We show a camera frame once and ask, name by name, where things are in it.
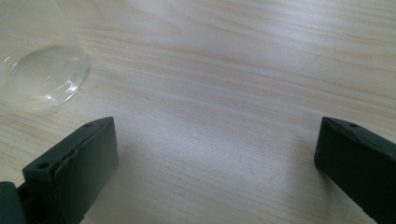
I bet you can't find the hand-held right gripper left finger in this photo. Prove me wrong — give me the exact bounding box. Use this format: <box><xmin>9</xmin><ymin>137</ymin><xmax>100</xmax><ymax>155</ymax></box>
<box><xmin>17</xmin><ymin>116</ymin><xmax>120</xmax><ymax>224</ymax></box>

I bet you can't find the clear plastic cup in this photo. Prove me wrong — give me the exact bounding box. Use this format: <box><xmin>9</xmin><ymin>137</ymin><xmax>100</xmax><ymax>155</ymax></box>
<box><xmin>0</xmin><ymin>0</ymin><xmax>92</xmax><ymax>111</ymax></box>

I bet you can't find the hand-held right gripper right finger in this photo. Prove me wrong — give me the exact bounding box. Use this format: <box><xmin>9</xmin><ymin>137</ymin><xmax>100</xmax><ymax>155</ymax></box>
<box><xmin>313</xmin><ymin>116</ymin><xmax>396</xmax><ymax>224</ymax></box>

